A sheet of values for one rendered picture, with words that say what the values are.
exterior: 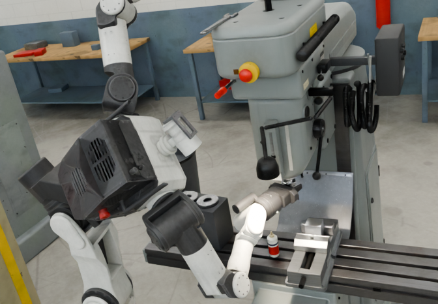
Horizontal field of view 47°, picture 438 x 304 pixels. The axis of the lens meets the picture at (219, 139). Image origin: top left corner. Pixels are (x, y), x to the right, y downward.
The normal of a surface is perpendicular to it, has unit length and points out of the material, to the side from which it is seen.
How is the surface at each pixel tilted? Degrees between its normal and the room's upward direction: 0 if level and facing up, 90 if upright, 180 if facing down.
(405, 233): 0
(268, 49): 90
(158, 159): 58
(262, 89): 90
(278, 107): 90
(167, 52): 90
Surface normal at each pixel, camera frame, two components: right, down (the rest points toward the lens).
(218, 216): 0.85, 0.08
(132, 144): 0.73, -0.51
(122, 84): 0.18, -0.13
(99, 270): -0.26, 0.43
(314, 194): -0.44, -0.02
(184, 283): -0.16, -0.90
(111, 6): -0.19, -0.07
